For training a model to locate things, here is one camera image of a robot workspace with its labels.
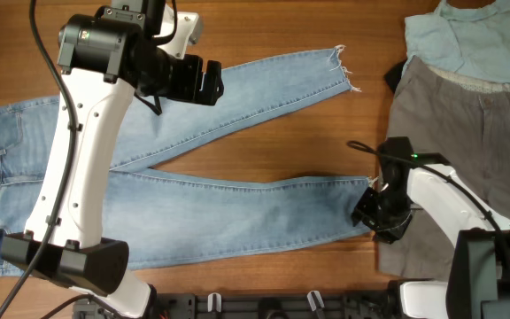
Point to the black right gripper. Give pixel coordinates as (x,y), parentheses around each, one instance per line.
(386,232)

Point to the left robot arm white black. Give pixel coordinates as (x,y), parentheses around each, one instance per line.
(126,51)

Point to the light blue denim jeans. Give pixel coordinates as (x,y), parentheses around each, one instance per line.
(169,219)

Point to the grey shorts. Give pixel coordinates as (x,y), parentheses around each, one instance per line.
(465,120)

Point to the black mounting rail base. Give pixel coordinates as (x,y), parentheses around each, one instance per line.
(312,305)

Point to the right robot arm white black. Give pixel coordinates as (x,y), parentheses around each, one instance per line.
(479,283)

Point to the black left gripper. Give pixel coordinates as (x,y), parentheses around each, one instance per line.
(189,90)

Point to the light teal shirt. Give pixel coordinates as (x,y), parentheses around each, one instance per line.
(471,42)

